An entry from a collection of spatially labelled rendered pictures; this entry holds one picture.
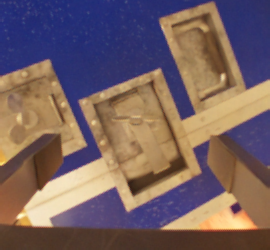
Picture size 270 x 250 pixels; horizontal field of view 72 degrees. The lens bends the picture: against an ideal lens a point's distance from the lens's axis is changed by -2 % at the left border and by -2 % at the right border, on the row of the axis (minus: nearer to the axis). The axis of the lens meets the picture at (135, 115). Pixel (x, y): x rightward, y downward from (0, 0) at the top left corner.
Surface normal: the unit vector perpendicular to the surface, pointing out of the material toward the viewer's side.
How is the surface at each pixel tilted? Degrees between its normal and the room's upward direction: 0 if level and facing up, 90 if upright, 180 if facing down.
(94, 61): 90
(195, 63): 90
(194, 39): 90
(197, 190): 90
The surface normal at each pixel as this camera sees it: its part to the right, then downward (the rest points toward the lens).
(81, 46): 0.20, 0.00
